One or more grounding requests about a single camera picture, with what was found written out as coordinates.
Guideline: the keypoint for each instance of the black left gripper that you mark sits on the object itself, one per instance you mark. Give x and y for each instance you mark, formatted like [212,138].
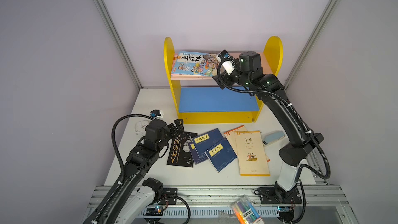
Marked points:
[178,127]

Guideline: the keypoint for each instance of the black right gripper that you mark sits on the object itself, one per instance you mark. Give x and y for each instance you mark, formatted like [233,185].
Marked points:
[224,76]

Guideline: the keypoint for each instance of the blue cartoon cover book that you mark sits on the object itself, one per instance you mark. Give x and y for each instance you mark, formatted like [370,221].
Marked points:
[194,63]

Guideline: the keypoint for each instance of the pink cartoon cover book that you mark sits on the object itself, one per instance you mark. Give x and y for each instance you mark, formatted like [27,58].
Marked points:
[189,76]

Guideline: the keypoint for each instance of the beige book yellow border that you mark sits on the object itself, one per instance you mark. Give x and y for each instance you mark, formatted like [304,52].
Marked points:
[255,168]

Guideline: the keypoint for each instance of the beige book orange border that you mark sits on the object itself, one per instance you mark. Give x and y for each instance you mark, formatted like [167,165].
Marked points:
[233,130]

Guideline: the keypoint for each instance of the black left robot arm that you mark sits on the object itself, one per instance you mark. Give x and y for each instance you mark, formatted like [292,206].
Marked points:
[139,161]

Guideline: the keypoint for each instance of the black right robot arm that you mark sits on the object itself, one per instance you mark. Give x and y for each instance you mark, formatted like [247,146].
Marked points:
[245,75]

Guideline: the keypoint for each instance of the dark blue book upper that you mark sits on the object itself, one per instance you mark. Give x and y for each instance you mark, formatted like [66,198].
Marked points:
[204,141]

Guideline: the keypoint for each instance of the dark blue book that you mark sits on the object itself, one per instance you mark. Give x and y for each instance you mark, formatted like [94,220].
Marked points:
[204,141]
[221,154]

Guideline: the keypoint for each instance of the yellow pink blue bookshelf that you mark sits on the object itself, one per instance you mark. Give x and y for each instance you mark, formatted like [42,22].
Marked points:
[207,105]

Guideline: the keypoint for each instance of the black book gold lettering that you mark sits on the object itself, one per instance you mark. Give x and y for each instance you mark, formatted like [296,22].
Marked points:
[180,154]

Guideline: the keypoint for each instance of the dark blue book hidden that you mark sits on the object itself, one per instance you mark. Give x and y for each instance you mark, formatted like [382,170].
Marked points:
[197,159]

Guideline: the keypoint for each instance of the small white alarm clock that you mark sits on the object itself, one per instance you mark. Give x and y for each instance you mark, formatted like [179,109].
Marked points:
[140,126]

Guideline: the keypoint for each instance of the light blue stapler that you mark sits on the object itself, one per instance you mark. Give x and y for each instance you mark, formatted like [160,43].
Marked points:
[273,137]

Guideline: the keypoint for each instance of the pack of coloured markers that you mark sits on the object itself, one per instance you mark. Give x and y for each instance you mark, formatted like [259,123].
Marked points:
[245,211]

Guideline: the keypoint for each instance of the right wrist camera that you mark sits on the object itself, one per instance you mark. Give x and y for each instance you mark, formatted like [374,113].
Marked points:
[226,61]

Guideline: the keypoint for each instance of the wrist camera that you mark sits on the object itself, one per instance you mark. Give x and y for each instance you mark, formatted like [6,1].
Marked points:
[156,114]
[226,61]

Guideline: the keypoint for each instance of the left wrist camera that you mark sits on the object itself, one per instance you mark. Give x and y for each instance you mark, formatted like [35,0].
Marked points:
[156,114]

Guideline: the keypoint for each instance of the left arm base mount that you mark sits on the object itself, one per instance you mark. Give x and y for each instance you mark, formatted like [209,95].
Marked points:
[153,199]

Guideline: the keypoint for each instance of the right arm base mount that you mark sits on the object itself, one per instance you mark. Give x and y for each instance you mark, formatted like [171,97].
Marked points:
[277,195]

